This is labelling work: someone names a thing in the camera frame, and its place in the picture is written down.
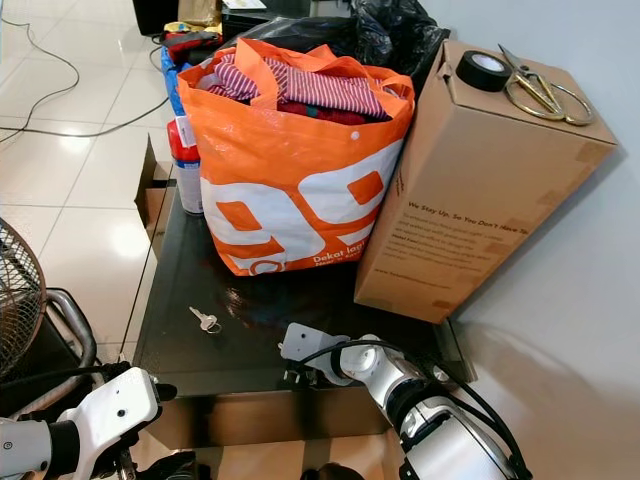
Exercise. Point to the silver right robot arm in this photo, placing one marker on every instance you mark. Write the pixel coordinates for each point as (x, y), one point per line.
(440, 430)

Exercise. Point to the orange white shopping bag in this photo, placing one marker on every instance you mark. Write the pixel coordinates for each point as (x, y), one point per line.
(290, 190)

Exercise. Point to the red white spray can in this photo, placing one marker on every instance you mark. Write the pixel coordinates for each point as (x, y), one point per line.
(188, 175)

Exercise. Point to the small open cardboard box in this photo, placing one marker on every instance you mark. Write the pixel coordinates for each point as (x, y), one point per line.
(155, 190)

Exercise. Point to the large brown cardboard box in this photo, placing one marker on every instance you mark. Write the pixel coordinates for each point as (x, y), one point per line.
(480, 190)

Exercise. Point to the dark red cloth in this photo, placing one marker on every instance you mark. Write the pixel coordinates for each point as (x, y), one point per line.
(330, 112)

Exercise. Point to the red white striped cloth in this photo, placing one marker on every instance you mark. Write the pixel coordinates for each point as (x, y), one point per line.
(325, 88)

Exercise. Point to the blue plastic bag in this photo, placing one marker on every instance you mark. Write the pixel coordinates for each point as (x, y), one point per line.
(170, 85)

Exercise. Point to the red black clothes pile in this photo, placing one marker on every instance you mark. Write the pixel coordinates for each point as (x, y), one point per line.
(192, 45)

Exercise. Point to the black tape roll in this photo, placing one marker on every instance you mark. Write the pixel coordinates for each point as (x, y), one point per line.
(472, 74)

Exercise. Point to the black plastic rubbish bag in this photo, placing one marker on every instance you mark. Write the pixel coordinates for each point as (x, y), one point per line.
(395, 35)

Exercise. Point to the yellow cloth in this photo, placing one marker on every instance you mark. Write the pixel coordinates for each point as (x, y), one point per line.
(182, 28)

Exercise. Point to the brown paper bag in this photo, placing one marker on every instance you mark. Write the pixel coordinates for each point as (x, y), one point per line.
(198, 10)

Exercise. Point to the black cabinet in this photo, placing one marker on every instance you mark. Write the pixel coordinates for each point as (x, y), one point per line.
(153, 14)

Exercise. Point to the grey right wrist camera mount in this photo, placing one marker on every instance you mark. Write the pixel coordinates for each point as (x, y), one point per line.
(310, 345)

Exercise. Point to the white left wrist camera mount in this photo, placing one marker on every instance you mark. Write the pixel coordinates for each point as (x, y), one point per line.
(120, 405)

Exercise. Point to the chrome tube frame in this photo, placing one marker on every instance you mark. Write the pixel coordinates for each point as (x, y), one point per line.
(82, 335)

